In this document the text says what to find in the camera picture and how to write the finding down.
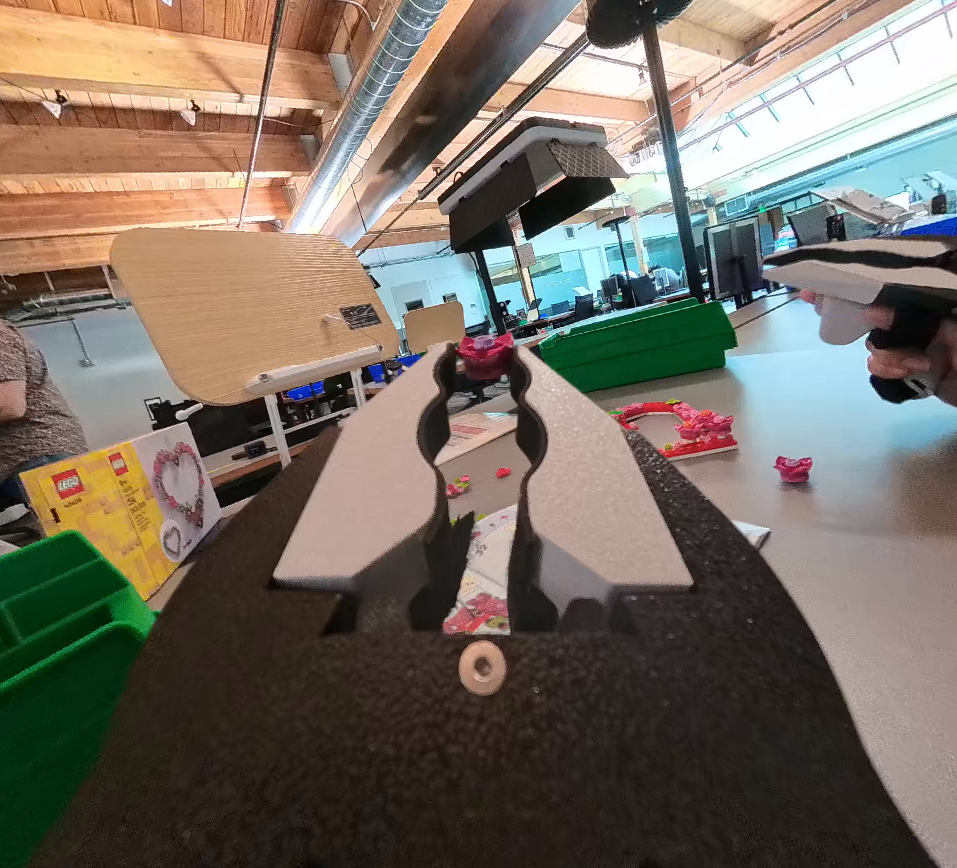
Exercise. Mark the green plastic bin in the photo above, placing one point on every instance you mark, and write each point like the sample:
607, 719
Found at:
52, 696
635, 352

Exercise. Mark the yellow lego box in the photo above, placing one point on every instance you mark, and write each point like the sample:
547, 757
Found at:
97, 509

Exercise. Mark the grey overhead panel on pole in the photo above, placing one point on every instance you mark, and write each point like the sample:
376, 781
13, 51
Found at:
523, 180

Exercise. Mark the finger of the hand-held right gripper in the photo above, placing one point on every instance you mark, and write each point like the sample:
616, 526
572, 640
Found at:
897, 245
837, 283

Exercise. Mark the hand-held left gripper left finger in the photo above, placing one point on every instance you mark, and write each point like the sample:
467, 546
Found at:
359, 509

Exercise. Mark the black computer monitor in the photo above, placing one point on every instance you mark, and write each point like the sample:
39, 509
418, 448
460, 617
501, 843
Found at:
733, 255

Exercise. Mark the white printed paper sheet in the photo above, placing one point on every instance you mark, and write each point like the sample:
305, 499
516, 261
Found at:
478, 434

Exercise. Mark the red lego heart frame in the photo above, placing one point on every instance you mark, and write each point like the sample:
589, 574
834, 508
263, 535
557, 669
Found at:
699, 443

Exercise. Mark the silver air duct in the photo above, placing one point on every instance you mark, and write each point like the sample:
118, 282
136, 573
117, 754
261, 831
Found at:
404, 23

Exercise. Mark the large dark air duct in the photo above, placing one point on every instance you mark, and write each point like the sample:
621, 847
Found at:
448, 105

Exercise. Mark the wooden tilting stand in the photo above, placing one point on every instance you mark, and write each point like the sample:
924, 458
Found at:
433, 326
239, 300

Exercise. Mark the small lego flower cluster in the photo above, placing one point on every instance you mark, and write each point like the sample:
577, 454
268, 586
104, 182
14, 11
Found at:
458, 487

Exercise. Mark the open lego instruction booklet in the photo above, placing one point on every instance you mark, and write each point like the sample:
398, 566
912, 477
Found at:
490, 554

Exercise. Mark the magenta lego rose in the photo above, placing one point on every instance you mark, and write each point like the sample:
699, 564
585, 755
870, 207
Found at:
484, 356
792, 470

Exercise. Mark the black pole with ribbed disc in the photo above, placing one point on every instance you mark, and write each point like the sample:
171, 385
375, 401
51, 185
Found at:
669, 135

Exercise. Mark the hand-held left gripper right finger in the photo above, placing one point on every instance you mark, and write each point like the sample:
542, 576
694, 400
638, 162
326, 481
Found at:
598, 509

